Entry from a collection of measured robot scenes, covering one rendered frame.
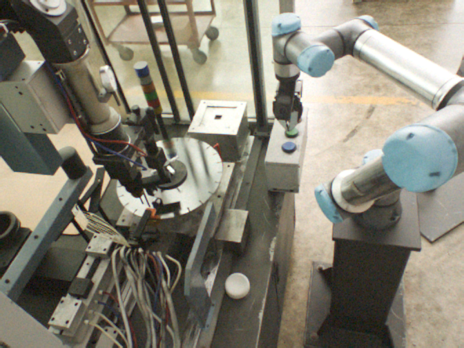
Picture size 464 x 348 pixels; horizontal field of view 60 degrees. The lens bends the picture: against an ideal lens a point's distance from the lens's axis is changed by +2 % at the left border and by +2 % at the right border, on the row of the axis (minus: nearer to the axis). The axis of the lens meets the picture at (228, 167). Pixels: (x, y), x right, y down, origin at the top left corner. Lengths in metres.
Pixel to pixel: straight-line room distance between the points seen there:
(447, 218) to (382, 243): 1.07
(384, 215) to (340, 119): 1.58
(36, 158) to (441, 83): 0.85
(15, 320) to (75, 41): 0.50
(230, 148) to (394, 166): 0.77
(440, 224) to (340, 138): 0.79
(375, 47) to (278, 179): 0.55
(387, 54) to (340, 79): 2.17
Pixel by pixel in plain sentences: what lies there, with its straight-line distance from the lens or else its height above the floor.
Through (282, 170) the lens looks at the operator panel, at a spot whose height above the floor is 0.86.
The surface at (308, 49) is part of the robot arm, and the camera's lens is 0.99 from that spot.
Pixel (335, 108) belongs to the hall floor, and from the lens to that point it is 2.88.
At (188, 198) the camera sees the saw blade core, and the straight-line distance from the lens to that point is 1.16.
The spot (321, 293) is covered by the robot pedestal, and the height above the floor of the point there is 0.01.
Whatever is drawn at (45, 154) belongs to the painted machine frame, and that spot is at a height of 1.27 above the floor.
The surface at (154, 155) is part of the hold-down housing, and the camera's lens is 1.05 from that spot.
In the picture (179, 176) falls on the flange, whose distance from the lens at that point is 1.21.
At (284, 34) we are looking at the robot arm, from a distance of 1.06.
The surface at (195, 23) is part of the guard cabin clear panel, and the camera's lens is 1.43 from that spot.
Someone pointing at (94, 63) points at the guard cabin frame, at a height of 1.05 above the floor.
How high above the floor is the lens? 1.83
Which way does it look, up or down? 47 degrees down
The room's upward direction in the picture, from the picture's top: 12 degrees counter-clockwise
